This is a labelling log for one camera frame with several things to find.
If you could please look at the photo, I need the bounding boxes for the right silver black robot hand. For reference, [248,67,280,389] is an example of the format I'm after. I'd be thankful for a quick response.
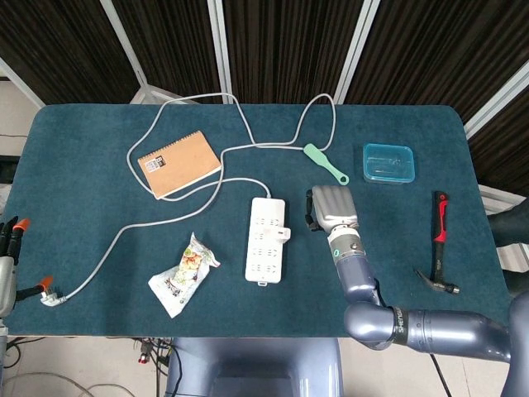
[304,184,360,232]

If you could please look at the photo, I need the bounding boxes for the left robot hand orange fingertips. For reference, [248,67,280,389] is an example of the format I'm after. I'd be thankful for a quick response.
[0,215,54,318]

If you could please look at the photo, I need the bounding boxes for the white power strip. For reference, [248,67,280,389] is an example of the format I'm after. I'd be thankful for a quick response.
[245,197,287,287]

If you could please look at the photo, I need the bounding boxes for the green plastic brush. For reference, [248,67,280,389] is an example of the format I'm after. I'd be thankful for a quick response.
[303,143,350,185]

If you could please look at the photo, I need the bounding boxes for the clear container blue lid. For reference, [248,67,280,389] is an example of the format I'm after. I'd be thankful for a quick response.
[362,142,416,185]

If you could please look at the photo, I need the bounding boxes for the red black claw hammer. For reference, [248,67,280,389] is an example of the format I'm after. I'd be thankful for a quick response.
[415,190,462,295]

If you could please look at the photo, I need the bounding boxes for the teal table cloth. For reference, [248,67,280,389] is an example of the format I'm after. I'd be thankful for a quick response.
[2,103,513,337]

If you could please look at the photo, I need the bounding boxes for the brown spiral notebook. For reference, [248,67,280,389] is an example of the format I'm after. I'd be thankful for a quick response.
[137,130,222,200]

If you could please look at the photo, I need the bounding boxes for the dark slatted screen panel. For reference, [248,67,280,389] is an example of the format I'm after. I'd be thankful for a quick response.
[113,0,223,104]
[222,0,365,105]
[0,0,140,107]
[345,0,529,123]

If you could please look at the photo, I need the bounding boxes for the white printed snack bag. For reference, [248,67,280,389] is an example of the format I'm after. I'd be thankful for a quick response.
[148,232,222,319]

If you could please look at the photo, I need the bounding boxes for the blue-grey robot torso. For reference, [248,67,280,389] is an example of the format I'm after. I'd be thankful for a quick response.
[164,337,344,397]

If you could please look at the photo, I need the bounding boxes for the grey power strip cable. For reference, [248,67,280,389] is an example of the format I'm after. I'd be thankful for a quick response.
[39,93,338,309]

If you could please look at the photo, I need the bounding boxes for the white frame post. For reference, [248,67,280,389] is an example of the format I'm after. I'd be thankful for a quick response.
[462,60,529,140]
[207,0,233,104]
[98,0,150,90]
[0,57,46,109]
[334,0,381,104]

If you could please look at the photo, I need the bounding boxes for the tangled black floor cables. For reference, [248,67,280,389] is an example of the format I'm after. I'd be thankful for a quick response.
[131,337,174,375]

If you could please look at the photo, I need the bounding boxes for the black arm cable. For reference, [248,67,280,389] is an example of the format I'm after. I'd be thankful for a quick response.
[428,352,452,397]

